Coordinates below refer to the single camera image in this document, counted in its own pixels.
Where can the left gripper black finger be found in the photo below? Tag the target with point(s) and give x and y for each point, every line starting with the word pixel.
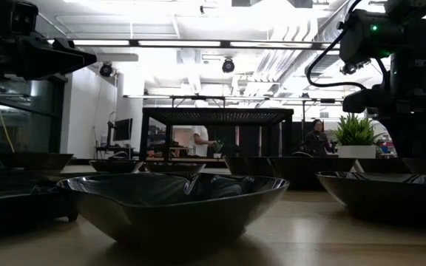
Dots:
pixel 39 46
pixel 69 63

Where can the black ceiling spotlight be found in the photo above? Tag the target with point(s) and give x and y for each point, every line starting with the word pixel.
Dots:
pixel 228 66
pixel 106 70

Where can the green plant in white pot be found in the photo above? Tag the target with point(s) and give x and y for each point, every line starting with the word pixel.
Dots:
pixel 355 133

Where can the person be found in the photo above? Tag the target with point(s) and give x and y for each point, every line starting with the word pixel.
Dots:
pixel 200 142
pixel 318 142

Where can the black computer monitor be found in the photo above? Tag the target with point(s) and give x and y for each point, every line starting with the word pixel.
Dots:
pixel 123 130

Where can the black office desk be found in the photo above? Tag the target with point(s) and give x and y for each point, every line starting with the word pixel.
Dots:
pixel 104 148

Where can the long overhead light bar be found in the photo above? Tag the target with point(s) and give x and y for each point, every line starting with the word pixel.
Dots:
pixel 179 43

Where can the black perforated metal rack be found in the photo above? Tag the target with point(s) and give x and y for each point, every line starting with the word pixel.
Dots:
pixel 216 116

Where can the small potted plant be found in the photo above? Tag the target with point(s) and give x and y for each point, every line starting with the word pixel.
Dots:
pixel 218 147

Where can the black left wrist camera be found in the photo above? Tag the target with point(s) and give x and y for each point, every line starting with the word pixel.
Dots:
pixel 9 16

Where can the black aluminium table frame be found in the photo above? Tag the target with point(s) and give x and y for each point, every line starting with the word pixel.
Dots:
pixel 76 161

